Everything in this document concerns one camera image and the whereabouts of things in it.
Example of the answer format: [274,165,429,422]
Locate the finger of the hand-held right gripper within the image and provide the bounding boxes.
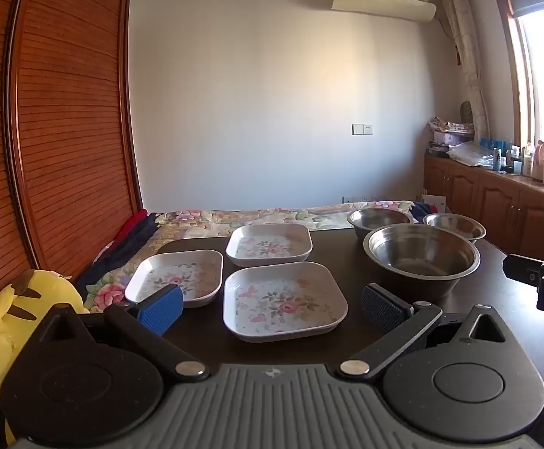
[502,253,544,287]

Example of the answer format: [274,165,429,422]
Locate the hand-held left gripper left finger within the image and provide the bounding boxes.
[35,284,209,382]

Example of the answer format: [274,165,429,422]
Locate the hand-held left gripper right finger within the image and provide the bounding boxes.
[340,283,507,382]

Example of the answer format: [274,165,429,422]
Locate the floral square plate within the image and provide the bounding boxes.
[222,262,349,343]
[125,249,224,308]
[225,223,313,266]

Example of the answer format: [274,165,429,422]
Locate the large steel bowl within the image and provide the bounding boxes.
[363,224,481,304]

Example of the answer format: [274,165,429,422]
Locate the small steel bowl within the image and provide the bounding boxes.
[422,213,487,244]

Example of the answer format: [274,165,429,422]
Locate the medium steel bowl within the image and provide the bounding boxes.
[347,208,413,240]

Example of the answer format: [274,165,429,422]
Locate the navy garment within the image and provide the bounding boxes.
[75,215,160,295]

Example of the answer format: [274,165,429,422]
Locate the wooden cabinet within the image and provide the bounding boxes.
[424,154,544,263]

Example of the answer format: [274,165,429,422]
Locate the floral bed sheet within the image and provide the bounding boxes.
[85,200,415,314]

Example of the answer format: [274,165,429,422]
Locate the blue and red garment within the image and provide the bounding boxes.
[412,201,441,218]

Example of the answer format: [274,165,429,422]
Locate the white paper bag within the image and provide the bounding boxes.
[420,189,447,216]

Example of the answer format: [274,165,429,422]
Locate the row of toiletry bottles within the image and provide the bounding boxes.
[480,138,544,188]

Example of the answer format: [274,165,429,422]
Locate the clear plastic bag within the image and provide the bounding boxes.
[447,143,492,168]

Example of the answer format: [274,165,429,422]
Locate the purple box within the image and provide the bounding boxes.
[433,131,471,146]

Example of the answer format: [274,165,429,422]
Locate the stack of newspapers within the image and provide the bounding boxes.
[428,116,476,134]

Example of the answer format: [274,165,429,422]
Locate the yellow plush toy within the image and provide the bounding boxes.
[0,269,90,447]

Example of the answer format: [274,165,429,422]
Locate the patterned cream curtain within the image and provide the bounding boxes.
[435,0,490,143]

